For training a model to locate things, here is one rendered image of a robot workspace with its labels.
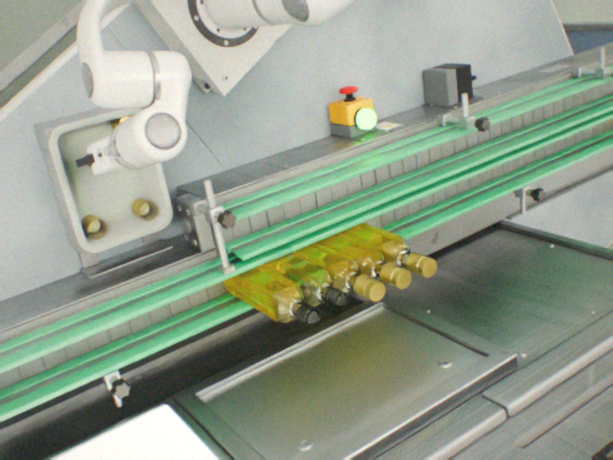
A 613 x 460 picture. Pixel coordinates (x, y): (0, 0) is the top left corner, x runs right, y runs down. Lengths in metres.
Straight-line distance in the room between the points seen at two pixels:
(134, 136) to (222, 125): 0.47
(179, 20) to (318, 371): 0.64
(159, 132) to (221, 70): 0.38
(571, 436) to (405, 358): 0.29
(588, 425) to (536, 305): 0.35
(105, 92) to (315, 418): 0.57
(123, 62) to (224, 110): 0.48
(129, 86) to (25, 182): 0.40
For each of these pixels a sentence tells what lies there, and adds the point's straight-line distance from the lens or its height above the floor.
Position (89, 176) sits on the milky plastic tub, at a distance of 1.31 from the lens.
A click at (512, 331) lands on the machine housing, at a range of 1.35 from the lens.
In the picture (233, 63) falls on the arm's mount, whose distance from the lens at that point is 1.33.
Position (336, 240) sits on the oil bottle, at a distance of 1.32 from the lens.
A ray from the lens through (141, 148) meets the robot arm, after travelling 0.96.
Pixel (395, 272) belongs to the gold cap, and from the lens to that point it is 1.19.
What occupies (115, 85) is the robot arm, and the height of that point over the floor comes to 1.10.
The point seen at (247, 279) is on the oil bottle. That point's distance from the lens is 1.23.
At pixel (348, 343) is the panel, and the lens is 1.29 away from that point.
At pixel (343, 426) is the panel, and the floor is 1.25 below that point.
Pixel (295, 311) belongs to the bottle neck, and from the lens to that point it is 1.14.
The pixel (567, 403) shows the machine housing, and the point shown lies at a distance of 1.15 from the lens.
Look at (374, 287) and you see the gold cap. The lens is 1.16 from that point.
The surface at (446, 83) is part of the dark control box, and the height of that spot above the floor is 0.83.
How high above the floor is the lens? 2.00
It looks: 53 degrees down
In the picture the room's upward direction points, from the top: 112 degrees clockwise
